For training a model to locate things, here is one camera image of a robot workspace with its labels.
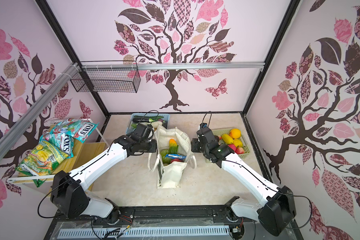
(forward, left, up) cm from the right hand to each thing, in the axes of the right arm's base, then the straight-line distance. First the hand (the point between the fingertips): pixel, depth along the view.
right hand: (194, 140), depth 79 cm
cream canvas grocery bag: (-16, +14, -9) cm, 23 cm away
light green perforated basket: (+6, -34, -14) cm, 37 cm away
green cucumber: (+31, +30, -14) cm, 45 cm away
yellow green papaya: (+2, +12, -10) cm, 16 cm away
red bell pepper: (-7, +9, -9) cm, 15 cm away
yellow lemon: (+7, -29, -15) cm, 34 cm away
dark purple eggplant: (+27, +36, -13) cm, 47 cm away
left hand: (-1, +22, -5) cm, 23 cm away
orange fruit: (+14, -29, -12) cm, 34 cm away
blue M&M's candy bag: (-6, +10, -7) cm, 14 cm away
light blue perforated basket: (+30, +18, -12) cm, 37 cm away
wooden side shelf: (+1, +56, -3) cm, 56 cm away
